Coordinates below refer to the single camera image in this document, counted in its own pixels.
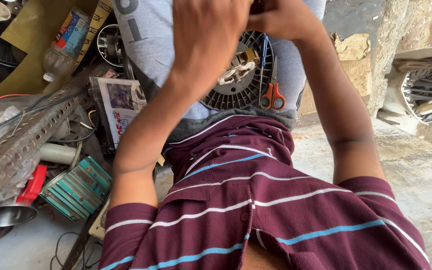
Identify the rusty perforated metal angle bar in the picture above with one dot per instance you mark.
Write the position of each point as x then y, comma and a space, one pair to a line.
24, 142

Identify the maroon striped polo shirt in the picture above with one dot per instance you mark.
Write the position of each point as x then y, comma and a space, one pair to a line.
261, 202

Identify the plastic sleeve with printed paper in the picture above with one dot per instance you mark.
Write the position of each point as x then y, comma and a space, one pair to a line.
120, 107

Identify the black round fan grille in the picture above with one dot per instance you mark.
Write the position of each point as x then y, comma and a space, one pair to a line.
238, 93

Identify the brass and white motor winding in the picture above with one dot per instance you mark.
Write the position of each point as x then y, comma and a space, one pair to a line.
238, 65

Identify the round metal motor housing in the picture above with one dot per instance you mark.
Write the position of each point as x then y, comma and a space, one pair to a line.
110, 45

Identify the person's right hand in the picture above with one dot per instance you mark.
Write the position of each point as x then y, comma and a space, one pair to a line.
291, 22

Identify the person's left hand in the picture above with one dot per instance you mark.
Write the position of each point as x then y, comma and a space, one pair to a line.
204, 41

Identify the white plastic pipe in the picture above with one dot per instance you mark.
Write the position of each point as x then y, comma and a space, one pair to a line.
56, 153

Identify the person's left fingers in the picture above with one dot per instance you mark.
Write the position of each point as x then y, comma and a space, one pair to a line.
238, 15

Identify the torn brown cardboard piece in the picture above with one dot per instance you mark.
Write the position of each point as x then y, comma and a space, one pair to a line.
354, 63

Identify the white fan guard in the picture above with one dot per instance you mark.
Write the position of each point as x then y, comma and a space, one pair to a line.
422, 93

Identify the dark slotted metal strip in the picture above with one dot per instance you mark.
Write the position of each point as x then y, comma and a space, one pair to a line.
83, 242

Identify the yellow cardboard sheet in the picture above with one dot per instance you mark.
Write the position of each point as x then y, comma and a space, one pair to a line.
24, 30

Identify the shiny steel funnel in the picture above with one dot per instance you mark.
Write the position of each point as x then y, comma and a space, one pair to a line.
6, 214

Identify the clear plastic bottle colourful label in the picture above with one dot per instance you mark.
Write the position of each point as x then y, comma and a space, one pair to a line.
68, 41

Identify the person's right fingers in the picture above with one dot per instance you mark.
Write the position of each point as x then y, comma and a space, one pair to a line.
263, 24

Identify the teal finned metal box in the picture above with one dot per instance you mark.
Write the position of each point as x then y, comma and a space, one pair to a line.
77, 189

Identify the red plastic cap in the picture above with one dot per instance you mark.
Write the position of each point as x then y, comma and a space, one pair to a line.
32, 185

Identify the grey trousers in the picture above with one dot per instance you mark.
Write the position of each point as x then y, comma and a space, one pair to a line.
152, 45

